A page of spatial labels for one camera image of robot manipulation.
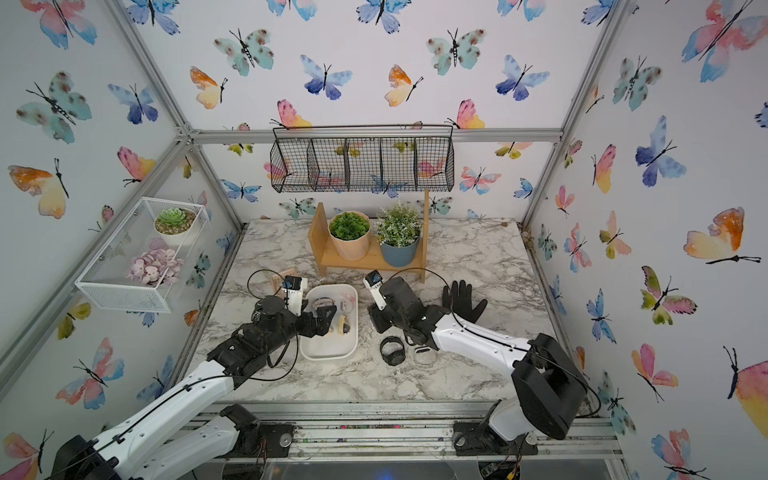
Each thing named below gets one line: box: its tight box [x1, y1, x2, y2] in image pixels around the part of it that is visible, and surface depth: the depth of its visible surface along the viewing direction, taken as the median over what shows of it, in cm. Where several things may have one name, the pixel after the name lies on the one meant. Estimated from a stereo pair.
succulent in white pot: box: [154, 207, 197, 248], surface depth 73 cm
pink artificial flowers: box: [127, 248, 184, 286], surface depth 64 cm
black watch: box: [379, 336, 406, 366], surface depth 87 cm
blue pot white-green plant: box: [377, 201, 423, 268], surface depth 90 cm
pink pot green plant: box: [328, 210, 371, 262], surface depth 96 cm
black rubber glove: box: [442, 280, 488, 323], surface depth 103 cm
